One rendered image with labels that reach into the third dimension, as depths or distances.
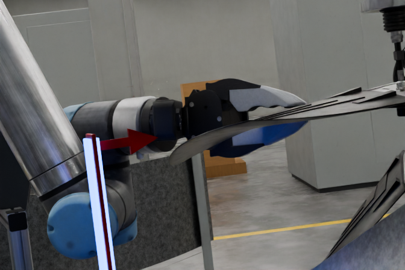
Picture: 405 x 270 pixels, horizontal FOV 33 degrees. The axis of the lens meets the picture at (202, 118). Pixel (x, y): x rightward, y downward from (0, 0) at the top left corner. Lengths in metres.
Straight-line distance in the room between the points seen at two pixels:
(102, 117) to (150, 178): 1.78
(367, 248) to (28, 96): 0.41
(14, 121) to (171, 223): 1.99
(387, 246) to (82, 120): 0.42
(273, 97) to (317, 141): 6.07
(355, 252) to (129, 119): 0.32
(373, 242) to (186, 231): 2.12
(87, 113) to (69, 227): 0.20
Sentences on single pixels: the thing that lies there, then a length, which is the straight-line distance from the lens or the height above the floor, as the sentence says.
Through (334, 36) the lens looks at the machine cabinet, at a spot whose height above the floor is 1.51.
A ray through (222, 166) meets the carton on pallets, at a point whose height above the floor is 0.13.
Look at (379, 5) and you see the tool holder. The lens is 0.75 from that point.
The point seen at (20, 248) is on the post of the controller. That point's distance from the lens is 1.17.
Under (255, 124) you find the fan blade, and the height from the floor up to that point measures 1.19.
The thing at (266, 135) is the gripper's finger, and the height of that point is 1.16.
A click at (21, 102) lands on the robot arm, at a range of 0.81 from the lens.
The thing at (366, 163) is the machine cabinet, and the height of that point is 0.25.
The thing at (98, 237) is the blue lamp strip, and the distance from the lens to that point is 0.64.
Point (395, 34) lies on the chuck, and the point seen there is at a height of 1.25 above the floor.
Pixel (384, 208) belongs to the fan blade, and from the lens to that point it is 0.86.
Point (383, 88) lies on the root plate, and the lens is 0.81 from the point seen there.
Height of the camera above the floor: 1.23
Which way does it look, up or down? 3 degrees down
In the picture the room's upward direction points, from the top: 7 degrees counter-clockwise
